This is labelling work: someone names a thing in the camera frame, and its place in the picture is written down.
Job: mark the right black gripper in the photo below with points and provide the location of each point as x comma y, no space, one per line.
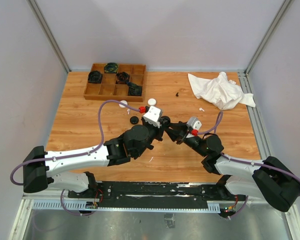
181,130

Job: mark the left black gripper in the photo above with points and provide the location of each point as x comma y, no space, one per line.
159,130

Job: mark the black earbud charging case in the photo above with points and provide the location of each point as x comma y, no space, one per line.
165,122

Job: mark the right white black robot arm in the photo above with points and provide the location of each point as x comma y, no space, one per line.
267,179

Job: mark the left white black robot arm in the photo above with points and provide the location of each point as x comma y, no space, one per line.
49,169

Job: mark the white round case right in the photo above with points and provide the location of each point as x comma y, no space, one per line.
152,102

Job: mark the white round case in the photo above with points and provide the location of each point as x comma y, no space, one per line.
123,104
152,102

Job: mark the white round case left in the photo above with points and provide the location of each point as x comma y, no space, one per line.
123,104

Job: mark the dark rolled fabric bottom right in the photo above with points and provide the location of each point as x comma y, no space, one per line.
134,89

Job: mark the dark rolled fabric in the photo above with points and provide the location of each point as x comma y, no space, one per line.
122,78
111,68
134,89
95,77

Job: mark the wooden compartment tray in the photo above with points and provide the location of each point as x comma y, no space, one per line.
109,90

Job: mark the white crumpled cloth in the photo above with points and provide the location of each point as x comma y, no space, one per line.
222,92

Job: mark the dark rolled fabric middle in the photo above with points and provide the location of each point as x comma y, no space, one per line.
122,78

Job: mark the dark rolled fabric top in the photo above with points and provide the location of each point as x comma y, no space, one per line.
111,68

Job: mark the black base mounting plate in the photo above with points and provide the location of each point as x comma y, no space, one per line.
155,191

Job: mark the dark rolled fabric far left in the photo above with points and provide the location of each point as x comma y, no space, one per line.
95,77

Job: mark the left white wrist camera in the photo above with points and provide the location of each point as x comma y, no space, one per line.
151,115

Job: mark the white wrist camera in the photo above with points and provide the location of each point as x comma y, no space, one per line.
151,115
193,127

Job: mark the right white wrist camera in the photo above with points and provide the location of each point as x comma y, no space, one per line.
193,127

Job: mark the white slotted cable duct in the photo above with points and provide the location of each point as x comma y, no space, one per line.
138,205

